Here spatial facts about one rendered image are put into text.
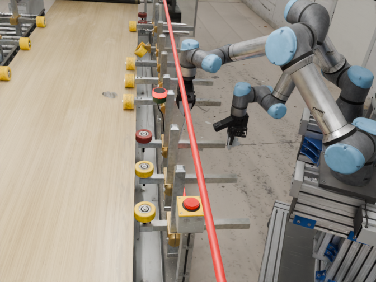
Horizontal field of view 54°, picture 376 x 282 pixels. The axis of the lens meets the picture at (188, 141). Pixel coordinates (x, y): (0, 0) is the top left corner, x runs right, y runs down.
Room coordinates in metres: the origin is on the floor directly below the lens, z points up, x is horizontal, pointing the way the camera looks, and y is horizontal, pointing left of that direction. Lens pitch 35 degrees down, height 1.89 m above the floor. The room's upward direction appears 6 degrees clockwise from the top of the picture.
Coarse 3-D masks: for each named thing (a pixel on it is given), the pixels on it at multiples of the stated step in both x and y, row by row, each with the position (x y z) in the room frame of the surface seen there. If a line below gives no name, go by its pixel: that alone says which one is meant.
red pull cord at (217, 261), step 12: (168, 24) 0.81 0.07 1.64; (180, 72) 0.56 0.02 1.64; (180, 84) 0.51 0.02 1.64; (192, 132) 0.38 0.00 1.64; (192, 144) 0.36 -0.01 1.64; (204, 180) 0.29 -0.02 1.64; (204, 192) 0.27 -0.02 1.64; (204, 204) 0.26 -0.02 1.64; (204, 216) 0.25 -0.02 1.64; (216, 240) 0.22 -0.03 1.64; (216, 252) 0.20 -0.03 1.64; (216, 264) 0.19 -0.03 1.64; (216, 276) 0.18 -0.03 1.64
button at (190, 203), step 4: (184, 200) 0.69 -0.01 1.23; (188, 200) 0.69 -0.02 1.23; (192, 200) 0.69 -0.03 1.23; (196, 200) 0.69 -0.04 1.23; (184, 204) 0.68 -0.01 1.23; (188, 204) 0.68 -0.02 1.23; (192, 204) 0.68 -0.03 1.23; (196, 204) 0.68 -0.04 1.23; (188, 208) 0.67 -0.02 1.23; (192, 208) 0.67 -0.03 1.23; (196, 208) 0.67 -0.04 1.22
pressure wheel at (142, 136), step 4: (136, 132) 1.46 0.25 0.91; (140, 132) 1.47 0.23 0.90; (144, 132) 1.46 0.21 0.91; (148, 132) 1.47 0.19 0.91; (136, 136) 1.44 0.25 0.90; (140, 136) 1.43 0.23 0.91; (144, 136) 1.44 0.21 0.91; (148, 136) 1.44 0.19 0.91; (136, 140) 1.44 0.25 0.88; (140, 140) 1.42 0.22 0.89; (144, 140) 1.42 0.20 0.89; (148, 140) 1.43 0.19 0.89; (144, 148) 1.46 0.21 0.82
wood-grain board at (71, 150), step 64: (64, 64) 2.16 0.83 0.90; (0, 128) 1.39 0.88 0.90; (64, 128) 1.44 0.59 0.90; (128, 128) 1.50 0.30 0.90; (0, 192) 0.98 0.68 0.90; (64, 192) 1.01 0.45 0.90; (128, 192) 1.05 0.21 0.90; (0, 256) 0.71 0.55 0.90; (64, 256) 0.73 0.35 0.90; (128, 256) 0.75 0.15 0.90
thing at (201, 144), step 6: (138, 144) 1.44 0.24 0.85; (144, 144) 1.44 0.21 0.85; (150, 144) 1.45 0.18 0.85; (156, 144) 1.45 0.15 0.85; (180, 144) 1.47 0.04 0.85; (186, 144) 1.48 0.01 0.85; (198, 144) 1.49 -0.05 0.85; (204, 144) 1.49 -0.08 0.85; (210, 144) 1.50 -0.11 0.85; (216, 144) 1.50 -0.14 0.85; (222, 144) 1.51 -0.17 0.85
